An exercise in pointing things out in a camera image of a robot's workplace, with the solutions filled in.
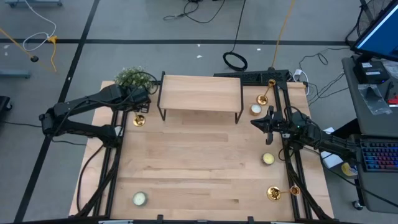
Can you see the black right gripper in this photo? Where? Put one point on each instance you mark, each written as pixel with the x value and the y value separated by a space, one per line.
pixel 278 124

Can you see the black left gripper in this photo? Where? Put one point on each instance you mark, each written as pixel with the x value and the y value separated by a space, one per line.
pixel 138 98

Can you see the gold candlestick holder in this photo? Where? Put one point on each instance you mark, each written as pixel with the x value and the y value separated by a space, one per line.
pixel 139 120
pixel 262 99
pixel 273 193

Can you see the yellow candle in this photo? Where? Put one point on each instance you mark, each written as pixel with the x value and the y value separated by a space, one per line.
pixel 268 159

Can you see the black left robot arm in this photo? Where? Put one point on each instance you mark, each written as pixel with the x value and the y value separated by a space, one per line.
pixel 77 104

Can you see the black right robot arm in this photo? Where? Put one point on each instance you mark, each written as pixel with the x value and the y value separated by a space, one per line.
pixel 326 143

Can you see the green potted plant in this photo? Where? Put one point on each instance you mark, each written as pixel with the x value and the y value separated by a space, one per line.
pixel 132 76

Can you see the black perforated metal plate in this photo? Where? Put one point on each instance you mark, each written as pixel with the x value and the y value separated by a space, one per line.
pixel 248 77

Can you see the white power adapter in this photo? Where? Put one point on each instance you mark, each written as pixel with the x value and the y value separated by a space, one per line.
pixel 298 73

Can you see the wooden shelf with black legs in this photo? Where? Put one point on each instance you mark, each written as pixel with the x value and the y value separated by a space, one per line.
pixel 200 93

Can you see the white box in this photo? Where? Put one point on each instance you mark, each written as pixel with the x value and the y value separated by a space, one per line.
pixel 331 160

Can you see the black table clamp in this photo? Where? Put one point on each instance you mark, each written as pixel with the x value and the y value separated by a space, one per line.
pixel 250 220
pixel 160 219

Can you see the orange line with black ball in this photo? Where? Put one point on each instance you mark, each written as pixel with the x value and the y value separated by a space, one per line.
pixel 34 58

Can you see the clear plastic bag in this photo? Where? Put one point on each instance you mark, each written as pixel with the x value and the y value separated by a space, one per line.
pixel 374 99

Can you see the grey desk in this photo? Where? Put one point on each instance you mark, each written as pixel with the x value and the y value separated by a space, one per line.
pixel 377 124

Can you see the black mini computer box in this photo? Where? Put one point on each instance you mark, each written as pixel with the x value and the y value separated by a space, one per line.
pixel 370 73

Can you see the backlit computer keyboard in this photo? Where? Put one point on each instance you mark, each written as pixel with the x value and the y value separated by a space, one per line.
pixel 381 155

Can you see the desk caster wheel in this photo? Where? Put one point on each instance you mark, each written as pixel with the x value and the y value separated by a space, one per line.
pixel 357 205

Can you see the grey cart base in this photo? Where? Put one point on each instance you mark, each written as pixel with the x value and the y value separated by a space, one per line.
pixel 31 3
pixel 14 73

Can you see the red object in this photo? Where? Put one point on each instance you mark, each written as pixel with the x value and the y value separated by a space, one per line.
pixel 394 101

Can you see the black chair base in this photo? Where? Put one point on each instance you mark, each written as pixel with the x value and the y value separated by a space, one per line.
pixel 4 104

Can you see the black floor fan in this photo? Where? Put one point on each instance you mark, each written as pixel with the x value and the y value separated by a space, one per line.
pixel 365 18

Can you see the computer monitor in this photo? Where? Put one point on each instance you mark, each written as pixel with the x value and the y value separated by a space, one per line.
pixel 381 34

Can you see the silver arm base bracket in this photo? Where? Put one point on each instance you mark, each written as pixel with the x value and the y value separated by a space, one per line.
pixel 286 135
pixel 119 130

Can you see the black aluminium table frame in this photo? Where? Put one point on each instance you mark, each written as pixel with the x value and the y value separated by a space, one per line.
pixel 112 186

